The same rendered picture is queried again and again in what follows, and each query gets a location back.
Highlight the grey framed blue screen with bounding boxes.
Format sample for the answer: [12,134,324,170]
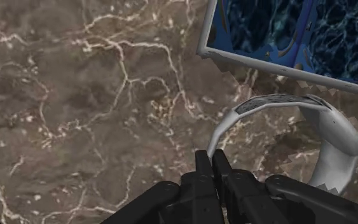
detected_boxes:
[196,0,358,99]

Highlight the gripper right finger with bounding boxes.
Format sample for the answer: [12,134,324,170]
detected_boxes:
[212,149,358,224]

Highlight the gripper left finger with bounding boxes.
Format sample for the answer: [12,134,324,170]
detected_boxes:
[100,150,226,224]

